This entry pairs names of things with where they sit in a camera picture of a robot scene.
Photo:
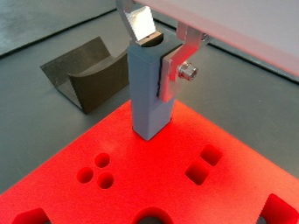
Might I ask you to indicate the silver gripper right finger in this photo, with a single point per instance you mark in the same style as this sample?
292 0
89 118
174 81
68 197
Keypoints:
177 68

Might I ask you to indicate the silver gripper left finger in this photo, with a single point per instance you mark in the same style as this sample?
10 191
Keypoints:
138 19

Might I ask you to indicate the grey arch block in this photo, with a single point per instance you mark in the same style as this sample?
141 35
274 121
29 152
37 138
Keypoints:
152 113

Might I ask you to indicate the red shape sorter box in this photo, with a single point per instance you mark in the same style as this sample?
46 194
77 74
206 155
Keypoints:
194 175

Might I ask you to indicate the dark grey curved holder block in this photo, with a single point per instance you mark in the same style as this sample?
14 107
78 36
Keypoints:
88 74

